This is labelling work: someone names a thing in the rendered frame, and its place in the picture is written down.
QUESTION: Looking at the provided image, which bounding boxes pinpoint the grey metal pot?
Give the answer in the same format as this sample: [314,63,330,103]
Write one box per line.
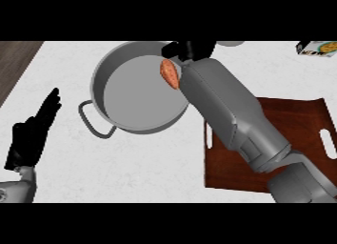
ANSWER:
[77,41,247,139]

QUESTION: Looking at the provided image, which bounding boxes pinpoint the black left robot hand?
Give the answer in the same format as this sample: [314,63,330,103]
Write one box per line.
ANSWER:
[3,87,63,172]

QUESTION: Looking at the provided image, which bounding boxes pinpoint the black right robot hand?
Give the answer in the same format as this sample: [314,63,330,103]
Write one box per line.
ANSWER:
[161,41,218,63]

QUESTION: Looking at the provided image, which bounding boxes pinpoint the printed food box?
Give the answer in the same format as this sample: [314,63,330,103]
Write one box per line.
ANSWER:
[295,41,337,58]

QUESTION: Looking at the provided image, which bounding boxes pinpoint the brown wooden tray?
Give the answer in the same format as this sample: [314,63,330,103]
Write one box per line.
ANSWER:
[202,96,337,202]

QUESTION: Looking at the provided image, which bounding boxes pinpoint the orange sweet potato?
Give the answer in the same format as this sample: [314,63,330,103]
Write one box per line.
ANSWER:
[159,58,183,91]

